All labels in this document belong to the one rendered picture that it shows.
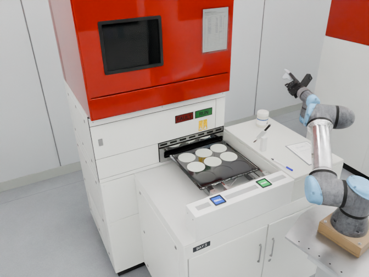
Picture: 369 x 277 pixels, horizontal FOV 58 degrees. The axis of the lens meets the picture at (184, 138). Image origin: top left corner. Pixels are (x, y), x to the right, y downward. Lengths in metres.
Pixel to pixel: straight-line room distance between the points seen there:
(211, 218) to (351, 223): 0.58
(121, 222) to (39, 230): 1.04
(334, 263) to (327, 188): 0.31
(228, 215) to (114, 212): 0.79
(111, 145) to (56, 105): 1.52
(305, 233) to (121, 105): 1.05
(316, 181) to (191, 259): 0.64
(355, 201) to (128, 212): 1.26
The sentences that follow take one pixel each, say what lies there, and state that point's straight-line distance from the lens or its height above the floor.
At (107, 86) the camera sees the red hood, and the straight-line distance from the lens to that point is 1.64.
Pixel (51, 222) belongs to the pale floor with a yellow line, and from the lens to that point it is 3.05.
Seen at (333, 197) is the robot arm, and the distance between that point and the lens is 1.49.
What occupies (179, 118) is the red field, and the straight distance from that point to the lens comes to 1.91.
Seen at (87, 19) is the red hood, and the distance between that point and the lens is 1.55.
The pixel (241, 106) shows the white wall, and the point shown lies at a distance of 4.18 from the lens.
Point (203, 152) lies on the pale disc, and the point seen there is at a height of 0.90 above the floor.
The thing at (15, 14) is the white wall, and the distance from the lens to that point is 3.06.
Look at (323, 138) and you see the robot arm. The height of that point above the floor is 1.18.
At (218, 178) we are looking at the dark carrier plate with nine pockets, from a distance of 1.76.
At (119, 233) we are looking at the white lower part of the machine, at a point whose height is 0.41.
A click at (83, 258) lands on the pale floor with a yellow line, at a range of 2.68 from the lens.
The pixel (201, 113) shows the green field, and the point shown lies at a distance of 1.98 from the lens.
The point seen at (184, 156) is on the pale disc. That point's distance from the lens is 1.93.
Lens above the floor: 1.93
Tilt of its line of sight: 29 degrees down
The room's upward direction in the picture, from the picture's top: 1 degrees counter-clockwise
